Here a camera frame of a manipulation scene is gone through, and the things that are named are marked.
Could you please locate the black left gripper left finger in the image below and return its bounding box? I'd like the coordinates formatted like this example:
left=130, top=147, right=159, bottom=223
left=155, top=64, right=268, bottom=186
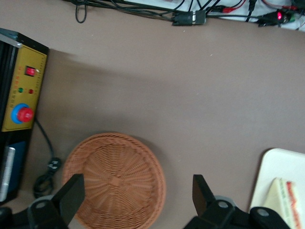
left=27, top=173, right=86, bottom=229

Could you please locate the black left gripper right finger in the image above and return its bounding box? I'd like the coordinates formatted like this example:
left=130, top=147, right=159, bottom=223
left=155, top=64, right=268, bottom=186
left=183, top=174, right=250, bottom=229

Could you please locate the plastic-wrapped triangle sandwich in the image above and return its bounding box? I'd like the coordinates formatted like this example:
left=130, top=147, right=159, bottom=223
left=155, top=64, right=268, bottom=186
left=263, top=177, right=305, bottom=229

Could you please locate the round brown wicker basket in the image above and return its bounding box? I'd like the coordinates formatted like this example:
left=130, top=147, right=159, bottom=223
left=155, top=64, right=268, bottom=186
left=61, top=132, right=167, bottom=229

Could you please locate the cream white plastic tray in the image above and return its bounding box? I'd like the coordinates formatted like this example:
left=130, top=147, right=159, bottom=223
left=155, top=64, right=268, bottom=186
left=248, top=147, right=305, bottom=229

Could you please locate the black machine with yellow panel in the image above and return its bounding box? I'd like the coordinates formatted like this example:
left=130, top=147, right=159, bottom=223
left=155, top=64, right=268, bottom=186
left=0, top=28, right=50, bottom=206

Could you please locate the black rectangular connector box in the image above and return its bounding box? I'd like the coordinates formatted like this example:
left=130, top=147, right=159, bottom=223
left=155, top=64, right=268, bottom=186
left=172, top=10, right=208, bottom=27

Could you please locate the red alligator clip lead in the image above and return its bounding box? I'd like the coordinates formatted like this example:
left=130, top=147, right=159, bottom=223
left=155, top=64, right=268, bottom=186
left=215, top=0, right=247, bottom=14

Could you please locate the circuit module with red light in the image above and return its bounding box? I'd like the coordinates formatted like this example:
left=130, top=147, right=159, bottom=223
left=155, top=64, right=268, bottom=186
left=257, top=9, right=301, bottom=27

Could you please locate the black power cable with plug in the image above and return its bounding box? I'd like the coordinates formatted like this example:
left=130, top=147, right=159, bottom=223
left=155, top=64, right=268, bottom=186
left=32, top=118, right=64, bottom=199

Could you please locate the black looped cable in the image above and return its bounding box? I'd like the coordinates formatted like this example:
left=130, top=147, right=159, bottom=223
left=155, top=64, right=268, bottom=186
left=75, top=0, right=87, bottom=24

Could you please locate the bundle of cables and connectors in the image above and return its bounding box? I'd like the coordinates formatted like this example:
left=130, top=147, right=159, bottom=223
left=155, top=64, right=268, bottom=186
left=123, top=0, right=305, bottom=32

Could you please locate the black cable bundle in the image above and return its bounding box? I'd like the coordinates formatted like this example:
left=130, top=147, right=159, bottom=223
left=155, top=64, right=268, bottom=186
left=62, top=0, right=184, bottom=20

